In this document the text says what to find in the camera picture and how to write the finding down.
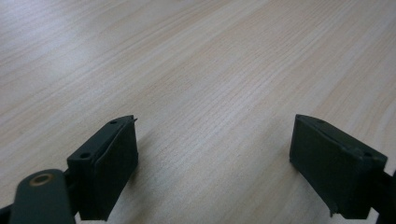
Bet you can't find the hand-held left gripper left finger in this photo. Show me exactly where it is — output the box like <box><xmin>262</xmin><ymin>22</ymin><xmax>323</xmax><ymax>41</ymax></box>
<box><xmin>66</xmin><ymin>114</ymin><xmax>140</xmax><ymax>222</ymax></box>

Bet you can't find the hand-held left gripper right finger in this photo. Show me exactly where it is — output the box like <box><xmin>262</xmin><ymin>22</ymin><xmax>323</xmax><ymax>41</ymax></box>
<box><xmin>289</xmin><ymin>113</ymin><xmax>389</xmax><ymax>220</ymax></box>

